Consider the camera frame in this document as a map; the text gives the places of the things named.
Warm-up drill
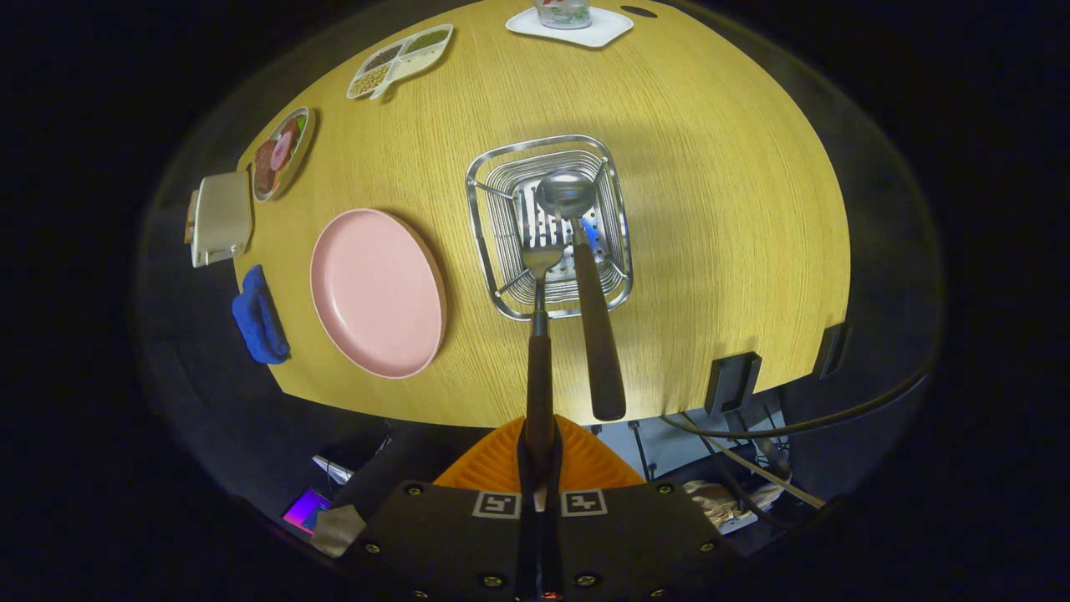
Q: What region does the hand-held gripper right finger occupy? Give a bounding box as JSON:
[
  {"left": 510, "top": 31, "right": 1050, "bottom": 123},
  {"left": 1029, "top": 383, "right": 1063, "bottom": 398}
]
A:
[{"left": 543, "top": 416, "right": 729, "bottom": 601}]

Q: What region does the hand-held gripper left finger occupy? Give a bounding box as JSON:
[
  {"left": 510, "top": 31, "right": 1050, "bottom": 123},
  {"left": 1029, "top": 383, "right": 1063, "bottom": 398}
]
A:
[{"left": 359, "top": 416, "right": 541, "bottom": 602}]

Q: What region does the metal fork wooden handle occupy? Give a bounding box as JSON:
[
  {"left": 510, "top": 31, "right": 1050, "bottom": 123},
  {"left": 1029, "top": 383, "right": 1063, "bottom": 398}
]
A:
[{"left": 520, "top": 186, "right": 565, "bottom": 482}]

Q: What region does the metal spoon wooden handle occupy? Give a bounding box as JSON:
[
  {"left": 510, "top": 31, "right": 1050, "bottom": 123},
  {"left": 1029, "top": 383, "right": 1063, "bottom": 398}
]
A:
[{"left": 536, "top": 171, "right": 628, "bottom": 422}]

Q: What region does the glowing purple screen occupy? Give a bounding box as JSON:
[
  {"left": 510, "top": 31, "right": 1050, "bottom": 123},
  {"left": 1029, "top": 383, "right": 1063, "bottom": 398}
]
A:
[{"left": 282, "top": 489, "right": 333, "bottom": 536}]

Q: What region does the black table clamp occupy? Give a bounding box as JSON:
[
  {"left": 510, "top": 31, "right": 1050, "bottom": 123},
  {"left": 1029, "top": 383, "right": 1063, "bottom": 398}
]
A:
[
  {"left": 704, "top": 351, "right": 763, "bottom": 416},
  {"left": 813, "top": 322, "right": 849, "bottom": 380}
]

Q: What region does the pink plate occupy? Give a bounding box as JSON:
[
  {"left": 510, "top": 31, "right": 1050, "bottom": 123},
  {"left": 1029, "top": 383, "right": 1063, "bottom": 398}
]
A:
[{"left": 310, "top": 208, "right": 448, "bottom": 380}]

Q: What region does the blue towel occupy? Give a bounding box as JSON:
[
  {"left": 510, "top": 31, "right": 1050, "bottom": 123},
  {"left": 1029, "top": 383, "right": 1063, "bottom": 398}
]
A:
[{"left": 232, "top": 264, "right": 291, "bottom": 365}]

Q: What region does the white toaster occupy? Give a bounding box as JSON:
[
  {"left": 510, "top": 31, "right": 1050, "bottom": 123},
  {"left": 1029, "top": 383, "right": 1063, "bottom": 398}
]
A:
[{"left": 191, "top": 171, "right": 253, "bottom": 268}]

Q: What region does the large brown meat piece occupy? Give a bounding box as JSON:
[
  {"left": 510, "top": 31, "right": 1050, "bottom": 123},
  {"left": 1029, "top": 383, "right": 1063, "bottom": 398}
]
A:
[{"left": 254, "top": 140, "right": 278, "bottom": 196}]

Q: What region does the grey food plate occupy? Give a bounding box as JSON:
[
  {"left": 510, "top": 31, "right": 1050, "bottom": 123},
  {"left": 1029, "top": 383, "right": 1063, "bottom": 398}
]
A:
[{"left": 252, "top": 106, "right": 317, "bottom": 203}]

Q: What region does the pile of yellow beans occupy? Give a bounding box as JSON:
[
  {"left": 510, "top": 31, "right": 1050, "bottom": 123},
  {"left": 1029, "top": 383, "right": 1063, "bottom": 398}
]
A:
[{"left": 349, "top": 65, "right": 390, "bottom": 97}]

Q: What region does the white divided snack tray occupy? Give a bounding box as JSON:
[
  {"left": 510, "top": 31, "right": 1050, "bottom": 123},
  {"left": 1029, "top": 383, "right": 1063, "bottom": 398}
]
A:
[{"left": 346, "top": 23, "right": 455, "bottom": 101}]

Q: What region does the white coaster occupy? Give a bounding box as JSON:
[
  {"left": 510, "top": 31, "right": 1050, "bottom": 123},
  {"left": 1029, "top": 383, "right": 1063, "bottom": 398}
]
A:
[{"left": 505, "top": 7, "right": 634, "bottom": 48}]

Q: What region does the white drink bottle green label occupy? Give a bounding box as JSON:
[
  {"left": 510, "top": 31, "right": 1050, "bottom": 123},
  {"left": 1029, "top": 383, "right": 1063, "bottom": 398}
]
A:
[{"left": 535, "top": 0, "right": 593, "bottom": 30}]

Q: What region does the white cable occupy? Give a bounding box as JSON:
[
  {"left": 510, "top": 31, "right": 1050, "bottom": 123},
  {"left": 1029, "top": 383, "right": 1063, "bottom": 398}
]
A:
[{"left": 709, "top": 441, "right": 828, "bottom": 510}]

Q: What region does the dark cable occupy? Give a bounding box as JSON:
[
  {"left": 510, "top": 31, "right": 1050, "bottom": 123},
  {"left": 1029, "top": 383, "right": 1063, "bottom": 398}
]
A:
[{"left": 660, "top": 368, "right": 933, "bottom": 441}]

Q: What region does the metal wire basket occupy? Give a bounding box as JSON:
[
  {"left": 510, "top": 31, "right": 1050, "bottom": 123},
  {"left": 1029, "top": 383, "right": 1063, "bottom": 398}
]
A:
[{"left": 465, "top": 135, "right": 634, "bottom": 321}]

